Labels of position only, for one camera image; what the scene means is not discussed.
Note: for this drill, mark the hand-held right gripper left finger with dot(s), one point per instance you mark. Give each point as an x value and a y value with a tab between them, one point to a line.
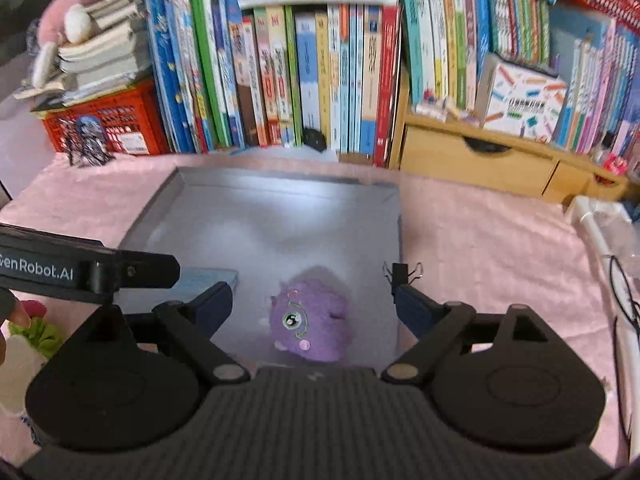
216	305

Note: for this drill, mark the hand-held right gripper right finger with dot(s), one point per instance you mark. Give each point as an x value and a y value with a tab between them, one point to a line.
410	307

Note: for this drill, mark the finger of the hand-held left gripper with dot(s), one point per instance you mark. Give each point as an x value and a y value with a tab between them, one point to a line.
145	270

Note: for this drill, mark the green and pink fabric flower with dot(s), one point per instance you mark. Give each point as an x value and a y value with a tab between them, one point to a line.
40	332

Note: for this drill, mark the purple plush toy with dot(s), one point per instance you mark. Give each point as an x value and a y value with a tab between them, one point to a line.
320	330

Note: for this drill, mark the grey cardboard box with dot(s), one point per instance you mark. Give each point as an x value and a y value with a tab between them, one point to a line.
275	225

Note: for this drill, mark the person's left hand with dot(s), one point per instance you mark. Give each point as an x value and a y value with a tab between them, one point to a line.
19	314

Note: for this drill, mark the black binder clip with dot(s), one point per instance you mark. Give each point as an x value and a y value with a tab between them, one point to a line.
402	274

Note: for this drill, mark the pink tablecloth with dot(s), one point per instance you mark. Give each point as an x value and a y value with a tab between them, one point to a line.
475	240

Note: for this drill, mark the white printed paper cup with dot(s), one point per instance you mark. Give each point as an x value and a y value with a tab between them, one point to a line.
17	380

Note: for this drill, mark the model bicycle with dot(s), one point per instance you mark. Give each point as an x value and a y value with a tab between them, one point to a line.
85	147

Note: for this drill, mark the blue round card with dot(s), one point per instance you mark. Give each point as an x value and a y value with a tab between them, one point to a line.
92	122

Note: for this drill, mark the red plastic crate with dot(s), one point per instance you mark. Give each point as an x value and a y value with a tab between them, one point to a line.
125	112

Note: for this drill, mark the wooden drawer organizer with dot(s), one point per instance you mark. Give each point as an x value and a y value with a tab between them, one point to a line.
475	157

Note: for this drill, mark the small black object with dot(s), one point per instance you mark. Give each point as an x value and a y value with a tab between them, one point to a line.
315	139

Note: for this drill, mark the stack of grey paperback books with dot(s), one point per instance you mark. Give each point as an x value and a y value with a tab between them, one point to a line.
100	55

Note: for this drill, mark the white colourful printed box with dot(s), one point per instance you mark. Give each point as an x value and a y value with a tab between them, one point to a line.
522	100

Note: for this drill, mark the row of colourful upright books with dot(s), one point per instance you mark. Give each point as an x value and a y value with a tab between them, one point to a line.
325	80

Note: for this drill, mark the small pink toy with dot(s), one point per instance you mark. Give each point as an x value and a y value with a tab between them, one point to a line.
616	162

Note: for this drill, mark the pink and white plush toy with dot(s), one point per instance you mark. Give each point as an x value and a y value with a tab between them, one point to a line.
75	5

